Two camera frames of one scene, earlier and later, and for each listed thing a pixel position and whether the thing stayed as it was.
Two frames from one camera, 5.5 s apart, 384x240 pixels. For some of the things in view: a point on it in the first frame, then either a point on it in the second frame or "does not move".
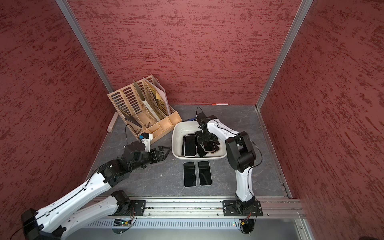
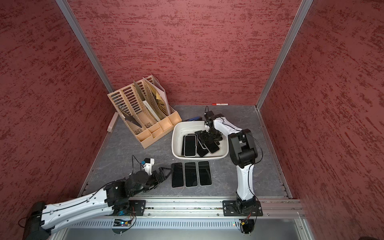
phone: [190, 146] does not move
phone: [204, 173] does not move
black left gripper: [154, 152] → [162, 175]
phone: [200, 150] does not move
